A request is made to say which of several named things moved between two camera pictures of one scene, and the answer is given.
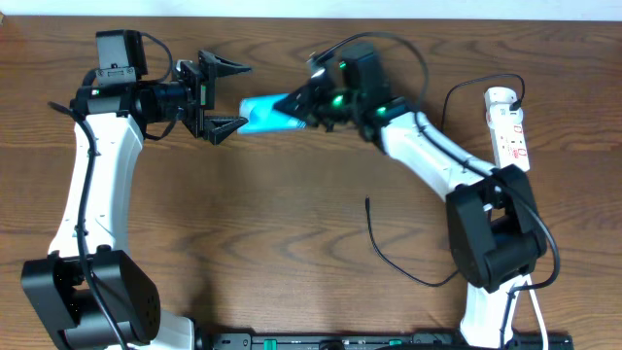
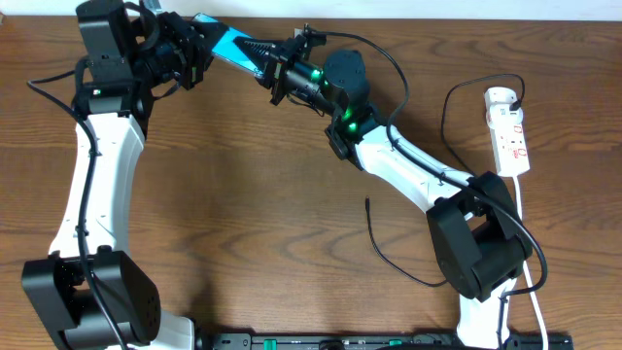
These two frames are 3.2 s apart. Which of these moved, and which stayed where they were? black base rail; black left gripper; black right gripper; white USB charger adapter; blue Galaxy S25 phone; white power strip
Moved: black left gripper; black right gripper; blue Galaxy S25 phone
Stayed: black base rail; white USB charger adapter; white power strip
